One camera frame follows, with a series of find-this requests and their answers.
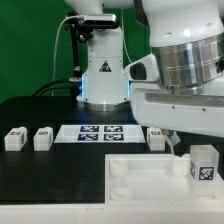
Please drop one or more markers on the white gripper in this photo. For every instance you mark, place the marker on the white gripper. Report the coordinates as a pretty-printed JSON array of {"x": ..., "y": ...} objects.
[{"x": 153, "y": 106}]

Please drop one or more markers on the white L-shaped obstacle fence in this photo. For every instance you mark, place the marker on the white L-shaped obstacle fence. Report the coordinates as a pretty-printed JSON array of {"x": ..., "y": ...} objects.
[{"x": 197, "y": 212}]

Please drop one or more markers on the white sheet with AprilTags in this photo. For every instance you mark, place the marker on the white sheet with AprilTags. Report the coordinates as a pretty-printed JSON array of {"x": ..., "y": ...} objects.
[{"x": 100, "y": 134}]

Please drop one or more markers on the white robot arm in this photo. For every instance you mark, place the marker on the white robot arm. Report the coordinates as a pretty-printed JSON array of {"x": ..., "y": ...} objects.
[{"x": 179, "y": 85}]

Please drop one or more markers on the white square tabletop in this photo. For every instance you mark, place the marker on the white square tabletop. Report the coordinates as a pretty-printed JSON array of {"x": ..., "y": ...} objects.
[{"x": 155, "y": 177}]

